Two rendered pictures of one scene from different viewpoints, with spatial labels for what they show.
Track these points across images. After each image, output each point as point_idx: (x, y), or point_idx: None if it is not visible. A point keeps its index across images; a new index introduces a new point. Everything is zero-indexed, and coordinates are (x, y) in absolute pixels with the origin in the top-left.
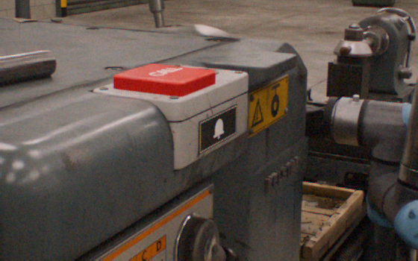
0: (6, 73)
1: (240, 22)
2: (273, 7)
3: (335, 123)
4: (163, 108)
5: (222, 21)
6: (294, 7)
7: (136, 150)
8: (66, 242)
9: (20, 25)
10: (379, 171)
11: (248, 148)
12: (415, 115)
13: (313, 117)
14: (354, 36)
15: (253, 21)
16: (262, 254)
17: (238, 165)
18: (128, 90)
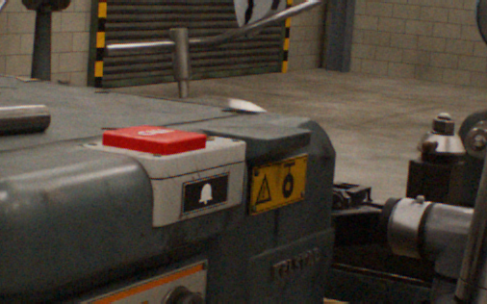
0: (1, 123)
1: (351, 114)
2: (402, 95)
3: (393, 228)
4: (146, 164)
5: (324, 110)
6: (433, 96)
7: (113, 198)
8: (38, 268)
9: (23, 85)
10: (441, 291)
11: (250, 226)
12: (475, 220)
13: (367, 219)
14: (443, 128)
15: (371, 113)
16: None
17: (238, 244)
18: (115, 147)
